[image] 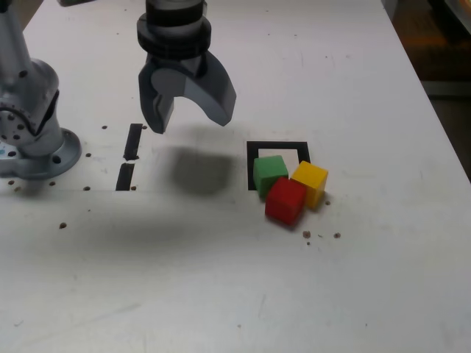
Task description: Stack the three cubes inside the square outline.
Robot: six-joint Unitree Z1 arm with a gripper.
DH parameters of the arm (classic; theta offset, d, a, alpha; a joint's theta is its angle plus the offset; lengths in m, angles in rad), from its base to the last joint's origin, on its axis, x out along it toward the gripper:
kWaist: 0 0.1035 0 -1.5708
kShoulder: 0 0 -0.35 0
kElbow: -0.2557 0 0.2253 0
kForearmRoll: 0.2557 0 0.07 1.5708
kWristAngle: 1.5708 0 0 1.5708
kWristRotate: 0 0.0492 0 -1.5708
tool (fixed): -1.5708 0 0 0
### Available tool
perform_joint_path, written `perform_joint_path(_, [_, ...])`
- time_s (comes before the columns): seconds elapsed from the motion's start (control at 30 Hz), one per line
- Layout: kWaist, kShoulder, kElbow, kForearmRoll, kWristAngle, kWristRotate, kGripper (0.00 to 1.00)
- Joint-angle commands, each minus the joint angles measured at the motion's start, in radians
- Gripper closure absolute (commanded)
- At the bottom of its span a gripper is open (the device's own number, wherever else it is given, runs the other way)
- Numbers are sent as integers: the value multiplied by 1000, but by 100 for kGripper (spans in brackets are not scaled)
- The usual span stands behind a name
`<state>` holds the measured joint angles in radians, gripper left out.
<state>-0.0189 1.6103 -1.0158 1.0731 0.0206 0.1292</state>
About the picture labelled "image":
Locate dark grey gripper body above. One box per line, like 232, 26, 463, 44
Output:
144, 50, 213, 77

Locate grey background beam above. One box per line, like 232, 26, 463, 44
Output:
425, 79, 471, 97

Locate green cube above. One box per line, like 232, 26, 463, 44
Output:
252, 154, 289, 199

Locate black tape square outline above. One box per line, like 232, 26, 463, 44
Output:
246, 140, 312, 192

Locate black tape strip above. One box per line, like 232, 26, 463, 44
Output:
115, 123, 144, 192

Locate yellow cube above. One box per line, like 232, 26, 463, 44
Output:
290, 160, 329, 210

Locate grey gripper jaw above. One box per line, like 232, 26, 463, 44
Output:
151, 51, 238, 127
138, 54, 175, 135

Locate red cube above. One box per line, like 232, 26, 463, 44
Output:
264, 176, 308, 226

